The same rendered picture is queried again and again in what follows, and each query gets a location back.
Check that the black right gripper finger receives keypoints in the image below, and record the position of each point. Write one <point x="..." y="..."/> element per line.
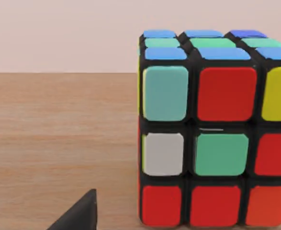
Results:
<point x="82" y="213"/>

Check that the multicoloured puzzle cube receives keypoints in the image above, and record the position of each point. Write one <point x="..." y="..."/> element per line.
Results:
<point x="214" y="134"/>

